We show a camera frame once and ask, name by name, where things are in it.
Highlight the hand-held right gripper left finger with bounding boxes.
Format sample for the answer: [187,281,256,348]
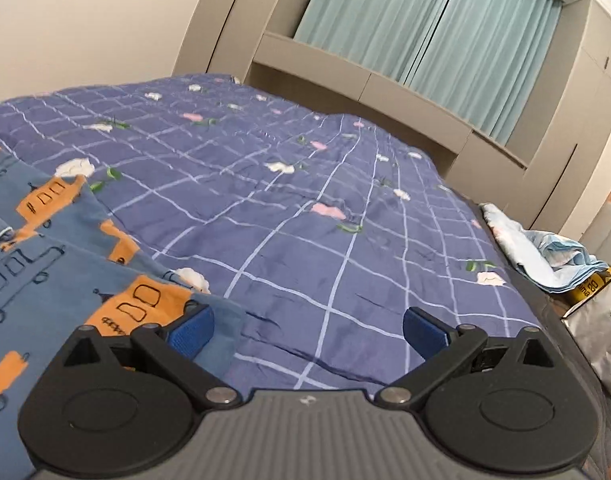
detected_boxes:
[45,302,243,411]

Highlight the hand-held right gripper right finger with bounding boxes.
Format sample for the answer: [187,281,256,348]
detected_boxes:
[374,306,567,411]

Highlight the blue pants with orange cars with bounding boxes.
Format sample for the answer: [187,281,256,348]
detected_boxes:
[0,142,248,411]

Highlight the light blue crumpled cloth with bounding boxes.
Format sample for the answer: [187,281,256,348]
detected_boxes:
[479,202,611,295]

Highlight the yellow box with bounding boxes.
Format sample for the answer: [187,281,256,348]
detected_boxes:
[568,266,611,309]

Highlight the blue checked flower blanket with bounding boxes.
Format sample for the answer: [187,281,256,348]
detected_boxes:
[0,72,551,402]

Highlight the white shopping bag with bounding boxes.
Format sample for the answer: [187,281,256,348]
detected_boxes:
[560,270,611,412]

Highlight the beige window bench cabinet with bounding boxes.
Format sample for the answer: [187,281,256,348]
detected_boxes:
[242,30,532,187]

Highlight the beige tall wardrobe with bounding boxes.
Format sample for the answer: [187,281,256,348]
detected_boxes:
[523,0,611,242]
[172,0,332,87]

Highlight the teal curtain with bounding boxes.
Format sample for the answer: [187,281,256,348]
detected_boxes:
[292,0,467,84]
[404,0,565,149]

